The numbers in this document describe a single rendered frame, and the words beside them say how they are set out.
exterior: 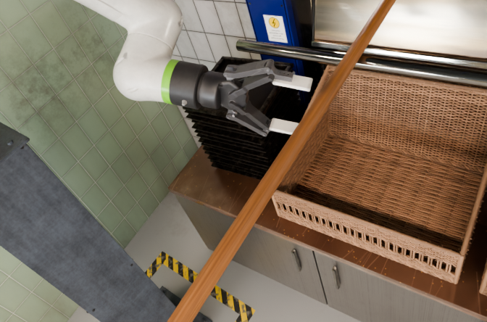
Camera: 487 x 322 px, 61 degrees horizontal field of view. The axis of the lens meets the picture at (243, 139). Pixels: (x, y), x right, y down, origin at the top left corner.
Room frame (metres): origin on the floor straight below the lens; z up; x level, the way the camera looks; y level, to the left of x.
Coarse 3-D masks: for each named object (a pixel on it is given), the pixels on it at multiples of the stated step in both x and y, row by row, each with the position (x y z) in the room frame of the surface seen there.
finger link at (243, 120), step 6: (228, 114) 0.68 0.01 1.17; (240, 114) 0.68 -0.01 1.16; (234, 120) 0.67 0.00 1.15; (240, 120) 0.67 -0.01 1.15; (246, 120) 0.66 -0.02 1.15; (246, 126) 0.66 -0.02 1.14; (252, 126) 0.65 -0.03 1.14; (258, 126) 0.66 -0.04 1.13; (258, 132) 0.65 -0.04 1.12; (264, 132) 0.64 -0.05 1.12
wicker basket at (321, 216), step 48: (336, 96) 1.07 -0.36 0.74; (384, 96) 0.96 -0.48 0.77; (432, 96) 0.86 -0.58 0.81; (480, 96) 0.77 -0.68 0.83; (336, 144) 1.00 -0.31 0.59; (384, 144) 0.92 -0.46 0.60; (432, 144) 0.81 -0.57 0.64; (480, 144) 0.72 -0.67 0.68; (288, 192) 0.85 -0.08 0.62; (336, 192) 0.80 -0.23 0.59; (384, 192) 0.74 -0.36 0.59; (432, 192) 0.68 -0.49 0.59; (480, 192) 0.52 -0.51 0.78; (384, 240) 0.54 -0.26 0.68
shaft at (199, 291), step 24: (384, 0) 0.82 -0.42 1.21; (360, 48) 0.70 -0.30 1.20; (336, 72) 0.64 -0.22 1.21; (312, 120) 0.54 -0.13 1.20; (288, 144) 0.50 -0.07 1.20; (288, 168) 0.47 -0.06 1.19; (264, 192) 0.43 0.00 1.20; (240, 216) 0.40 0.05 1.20; (240, 240) 0.36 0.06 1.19; (216, 264) 0.33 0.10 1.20; (192, 288) 0.31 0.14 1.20; (192, 312) 0.28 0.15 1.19
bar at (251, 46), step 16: (240, 48) 0.92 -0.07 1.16; (256, 48) 0.88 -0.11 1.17; (272, 48) 0.85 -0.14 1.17; (288, 48) 0.83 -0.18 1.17; (304, 48) 0.80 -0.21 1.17; (336, 64) 0.73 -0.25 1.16; (368, 64) 0.68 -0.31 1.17; (384, 64) 0.66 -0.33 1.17; (400, 64) 0.64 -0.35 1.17; (416, 64) 0.62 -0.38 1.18; (448, 80) 0.56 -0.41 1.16; (464, 80) 0.54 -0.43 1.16; (480, 80) 0.52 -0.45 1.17
